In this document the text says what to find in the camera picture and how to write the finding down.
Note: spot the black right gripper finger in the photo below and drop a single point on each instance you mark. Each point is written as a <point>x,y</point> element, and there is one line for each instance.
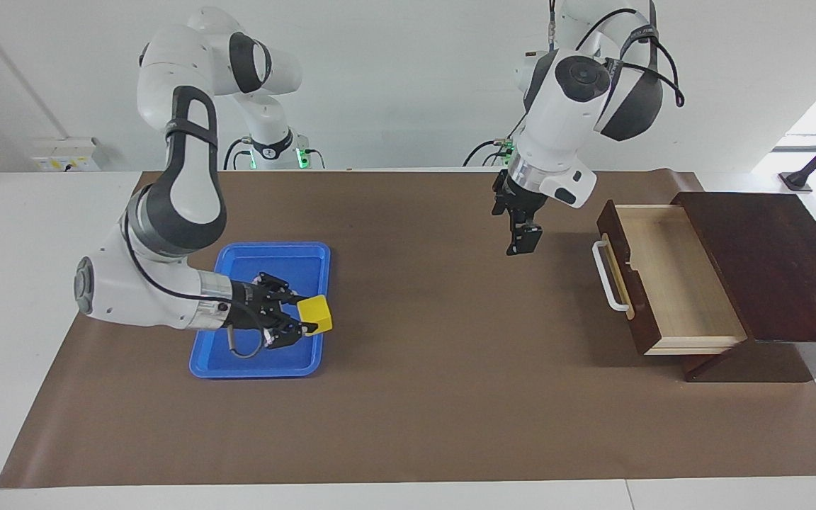
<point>293,299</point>
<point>302,329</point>

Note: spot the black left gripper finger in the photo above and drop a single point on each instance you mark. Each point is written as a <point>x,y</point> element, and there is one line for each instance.
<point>532,237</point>
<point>514,237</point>

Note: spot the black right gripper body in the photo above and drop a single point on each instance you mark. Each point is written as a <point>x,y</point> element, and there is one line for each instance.
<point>259,312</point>

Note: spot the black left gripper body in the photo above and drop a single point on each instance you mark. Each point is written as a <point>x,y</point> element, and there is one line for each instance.
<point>518,198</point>

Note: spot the yellow block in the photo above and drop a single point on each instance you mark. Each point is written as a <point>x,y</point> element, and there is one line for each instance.
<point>317,315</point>

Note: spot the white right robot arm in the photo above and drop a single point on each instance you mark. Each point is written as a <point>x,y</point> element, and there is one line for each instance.
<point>181,191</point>

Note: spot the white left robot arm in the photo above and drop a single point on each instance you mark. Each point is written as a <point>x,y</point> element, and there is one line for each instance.
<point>564,106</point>

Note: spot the blue plastic tray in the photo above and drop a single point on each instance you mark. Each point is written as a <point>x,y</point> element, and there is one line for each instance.
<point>287,269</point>

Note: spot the brown table mat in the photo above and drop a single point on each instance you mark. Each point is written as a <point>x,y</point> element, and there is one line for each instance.
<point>450,425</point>

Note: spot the dark wooden cabinet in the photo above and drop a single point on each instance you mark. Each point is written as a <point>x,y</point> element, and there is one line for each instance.
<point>776,269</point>

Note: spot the white wall outlet box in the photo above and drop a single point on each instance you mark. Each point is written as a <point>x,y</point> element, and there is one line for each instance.
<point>64,154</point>

